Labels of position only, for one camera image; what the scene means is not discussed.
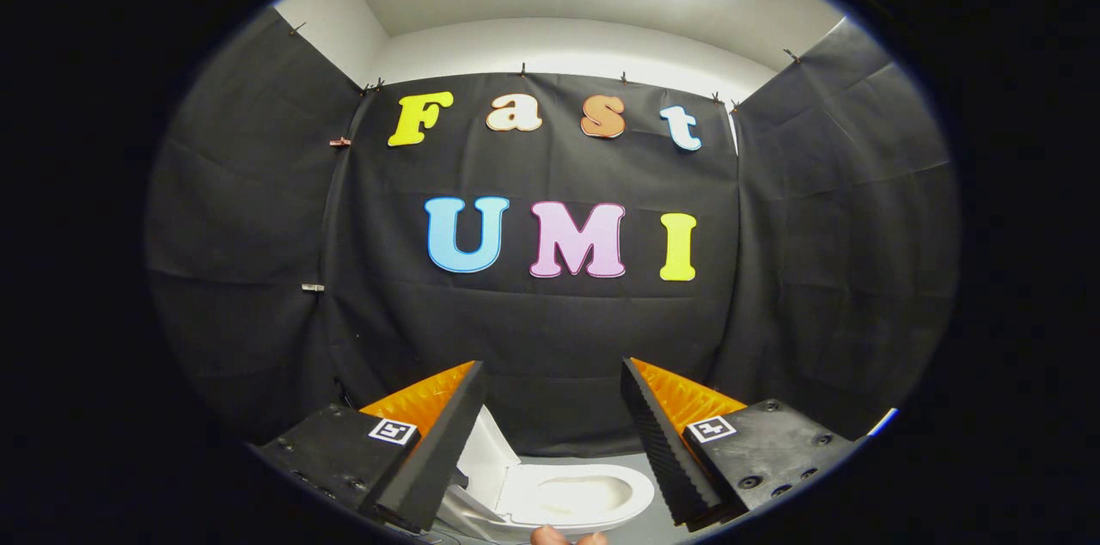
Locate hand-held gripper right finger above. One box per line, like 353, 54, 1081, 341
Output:
620, 358, 858, 527

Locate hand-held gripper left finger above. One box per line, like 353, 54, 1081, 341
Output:
256, 361, 484, 533

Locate white toilet lid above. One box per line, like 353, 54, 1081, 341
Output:
454, 406, 522, 520

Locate white toilet seat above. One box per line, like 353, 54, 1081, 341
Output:
497, 463, 657, 529

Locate white ceramic toilet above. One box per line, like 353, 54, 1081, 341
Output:
437, 476, 641, 539

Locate black backdrop cloth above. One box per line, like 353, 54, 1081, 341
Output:
144, 8, 962, 456

